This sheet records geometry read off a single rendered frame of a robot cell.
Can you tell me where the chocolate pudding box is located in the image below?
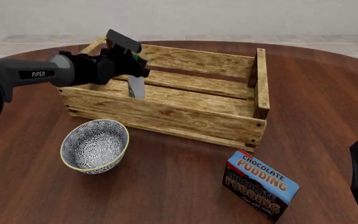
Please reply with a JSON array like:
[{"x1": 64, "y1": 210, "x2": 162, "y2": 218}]
[{"x1": 221, "y1": 148, "x2": 301, "y2": 224}]

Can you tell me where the wooden slat tray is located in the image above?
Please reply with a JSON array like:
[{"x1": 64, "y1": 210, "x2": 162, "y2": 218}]
[{"x1": 57, "y1": 34, "x2": 271, "y2": 153}]

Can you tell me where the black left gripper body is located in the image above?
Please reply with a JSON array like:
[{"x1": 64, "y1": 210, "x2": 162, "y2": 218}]
[{"x1": 128, "y1": 52, "x2": 151, "y2": 78}]

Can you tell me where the black-white patterned bowl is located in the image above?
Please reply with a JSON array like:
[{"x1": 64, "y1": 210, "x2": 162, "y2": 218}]
[{"x1": 60, "y1": 118, "x2": 131, "y2": 175}]

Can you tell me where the white salad dressing bottle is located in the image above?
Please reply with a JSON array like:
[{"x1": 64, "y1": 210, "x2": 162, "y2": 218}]
[{"x1": 127, "y1": 54, "x2": 147, "y2": 99}]

